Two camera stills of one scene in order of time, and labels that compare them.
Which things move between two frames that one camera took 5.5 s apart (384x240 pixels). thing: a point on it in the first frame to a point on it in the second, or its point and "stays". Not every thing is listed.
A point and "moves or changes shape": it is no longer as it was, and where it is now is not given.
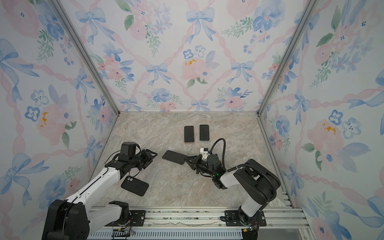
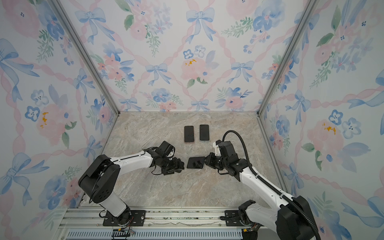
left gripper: [148, 158] to [175, 167]
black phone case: [135, 185] moves or changes shape
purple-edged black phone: [189, 133] stays
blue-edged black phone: [204, 133] stays
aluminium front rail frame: [205, 223] stays
